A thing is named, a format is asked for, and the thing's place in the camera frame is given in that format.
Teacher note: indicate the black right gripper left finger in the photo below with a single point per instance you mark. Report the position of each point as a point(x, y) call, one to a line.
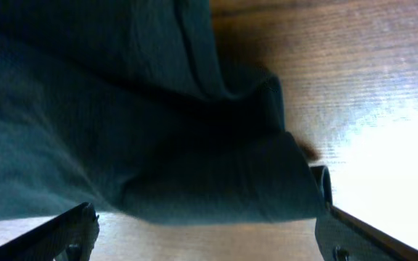
point(70, 236)

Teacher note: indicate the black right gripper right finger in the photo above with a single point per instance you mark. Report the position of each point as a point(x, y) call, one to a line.
point(343, 237)

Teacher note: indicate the black Nike t-shirt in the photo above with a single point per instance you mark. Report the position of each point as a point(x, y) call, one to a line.
point(127, 105)

